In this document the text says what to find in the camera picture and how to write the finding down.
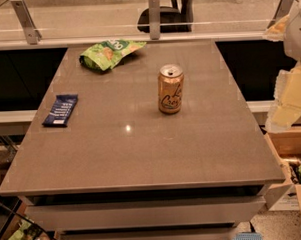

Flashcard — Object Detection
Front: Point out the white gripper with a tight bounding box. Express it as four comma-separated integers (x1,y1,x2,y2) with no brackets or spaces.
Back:
263,0,301,134

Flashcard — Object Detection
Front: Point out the orange soda can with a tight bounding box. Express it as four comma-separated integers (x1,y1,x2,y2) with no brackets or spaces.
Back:
158,64,184,114

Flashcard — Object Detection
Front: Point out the green rice chip bag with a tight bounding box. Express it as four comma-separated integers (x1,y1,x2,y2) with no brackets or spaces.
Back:
79,39,145,71

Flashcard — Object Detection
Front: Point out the green bag in bin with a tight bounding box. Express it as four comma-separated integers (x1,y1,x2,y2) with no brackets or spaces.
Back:
1,218,42,240

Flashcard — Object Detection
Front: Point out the cardboard box with items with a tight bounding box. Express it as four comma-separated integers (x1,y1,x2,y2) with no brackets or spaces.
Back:
265,126,301,212

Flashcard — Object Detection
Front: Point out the black office chair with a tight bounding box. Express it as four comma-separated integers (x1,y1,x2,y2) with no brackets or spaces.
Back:
135,0,198,36

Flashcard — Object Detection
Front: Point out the blue mesh basket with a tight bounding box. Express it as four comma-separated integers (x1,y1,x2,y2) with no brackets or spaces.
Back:
232,233,263,240

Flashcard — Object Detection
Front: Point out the lower grey drawer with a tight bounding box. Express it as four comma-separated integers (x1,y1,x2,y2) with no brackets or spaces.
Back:
60,227,237,240

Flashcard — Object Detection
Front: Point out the grey drawer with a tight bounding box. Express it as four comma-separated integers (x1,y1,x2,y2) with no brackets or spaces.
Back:
60,227,237,240
25,196,265,231

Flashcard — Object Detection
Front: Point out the blue snack bar wrapper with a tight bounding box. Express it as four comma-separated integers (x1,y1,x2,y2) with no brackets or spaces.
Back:
42,94,79,127

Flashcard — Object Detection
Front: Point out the upper grey drawer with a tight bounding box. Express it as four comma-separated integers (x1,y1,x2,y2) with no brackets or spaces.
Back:
25,196,265,231

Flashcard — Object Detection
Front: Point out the right metal railing bracket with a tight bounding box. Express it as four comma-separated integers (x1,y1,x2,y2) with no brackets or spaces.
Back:
268,0,298,27

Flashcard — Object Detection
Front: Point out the metal railing bracket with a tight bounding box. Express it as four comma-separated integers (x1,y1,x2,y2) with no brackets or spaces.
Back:
10,0,42,45
268,0,298,27
148,0,161,40

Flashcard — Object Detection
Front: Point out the middle metal railing bracket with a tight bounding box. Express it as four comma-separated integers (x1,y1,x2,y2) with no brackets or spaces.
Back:
148,0,161,40

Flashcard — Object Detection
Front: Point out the left metal railing bracket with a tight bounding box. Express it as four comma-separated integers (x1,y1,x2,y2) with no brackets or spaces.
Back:
10,0,42,45

